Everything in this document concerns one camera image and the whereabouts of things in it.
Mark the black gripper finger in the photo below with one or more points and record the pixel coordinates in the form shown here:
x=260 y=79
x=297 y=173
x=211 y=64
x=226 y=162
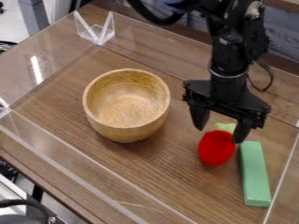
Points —
x=242 y=130
x=199 y=115

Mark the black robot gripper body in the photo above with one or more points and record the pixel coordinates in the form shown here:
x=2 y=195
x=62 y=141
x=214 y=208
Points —
x=237 y=105

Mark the red plush strawberry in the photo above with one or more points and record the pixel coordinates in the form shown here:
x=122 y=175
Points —
x=217 y=147

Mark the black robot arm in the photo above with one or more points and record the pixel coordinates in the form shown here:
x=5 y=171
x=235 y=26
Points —
x=239 y=41

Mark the light wooden bowl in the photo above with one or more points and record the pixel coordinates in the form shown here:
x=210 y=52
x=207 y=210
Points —
x=126 y=103

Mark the green rectangular block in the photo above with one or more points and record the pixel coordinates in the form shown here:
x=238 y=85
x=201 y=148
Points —
x=254 y=175

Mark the black clamp with bolt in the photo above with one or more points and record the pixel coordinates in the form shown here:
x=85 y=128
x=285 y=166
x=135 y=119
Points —
x=39 y=212

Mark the clear acrylic corner bracket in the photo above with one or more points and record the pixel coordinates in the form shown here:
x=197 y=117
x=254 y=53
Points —
x=99 y=34

